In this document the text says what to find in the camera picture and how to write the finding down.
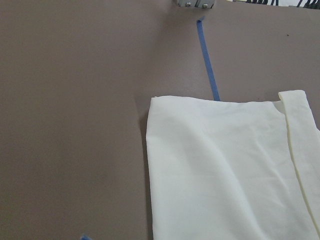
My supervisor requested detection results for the cream long-sleeve cat shirt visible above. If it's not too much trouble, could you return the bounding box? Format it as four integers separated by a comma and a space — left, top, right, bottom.
146, 90, 320, 240

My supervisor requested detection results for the aluminium frame post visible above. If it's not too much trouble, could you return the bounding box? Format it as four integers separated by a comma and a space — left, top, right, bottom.
174, 0, 216, 9

